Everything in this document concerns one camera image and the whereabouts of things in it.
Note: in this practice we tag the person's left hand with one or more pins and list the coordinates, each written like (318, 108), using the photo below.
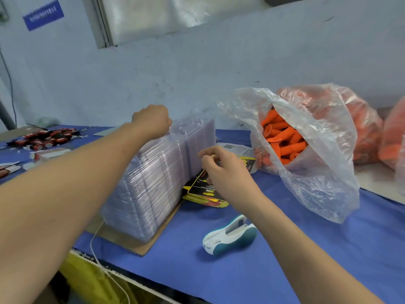
(152, 121)

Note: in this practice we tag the person's right hand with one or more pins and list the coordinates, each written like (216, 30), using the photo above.
(231, 177)

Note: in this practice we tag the teal hand stapler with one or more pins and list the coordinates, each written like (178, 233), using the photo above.
(231, 236)

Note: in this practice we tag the stack of clear blister shells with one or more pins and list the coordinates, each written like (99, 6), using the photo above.
(155, 180)

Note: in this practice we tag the person's right forearm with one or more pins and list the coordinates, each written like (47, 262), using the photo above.
(304, 256)

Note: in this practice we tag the person's left forearm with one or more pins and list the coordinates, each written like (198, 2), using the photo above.
(63, 205)

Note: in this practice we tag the white printed paper sheet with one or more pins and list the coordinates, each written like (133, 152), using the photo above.
(237, 150)

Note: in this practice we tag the stack of yellow black cards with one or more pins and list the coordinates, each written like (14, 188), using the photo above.
(202, 190)

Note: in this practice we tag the grey flat sheet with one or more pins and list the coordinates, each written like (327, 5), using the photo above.
(106, 131)

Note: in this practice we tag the small white packet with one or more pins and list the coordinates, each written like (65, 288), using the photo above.
(50, 153)

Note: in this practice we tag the grey framed window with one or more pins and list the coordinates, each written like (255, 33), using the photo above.
(177, 15)

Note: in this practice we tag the pile of dark red parts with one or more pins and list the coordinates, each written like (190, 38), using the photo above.
(44, 138)

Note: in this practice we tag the yellow plastic crate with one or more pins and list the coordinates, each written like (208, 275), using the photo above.
(95, 281)

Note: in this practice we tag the large clear plastic bag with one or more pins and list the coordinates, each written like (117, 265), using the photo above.
(395, 123)

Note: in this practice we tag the blue wall sign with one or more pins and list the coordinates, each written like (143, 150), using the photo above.
(43, 15)

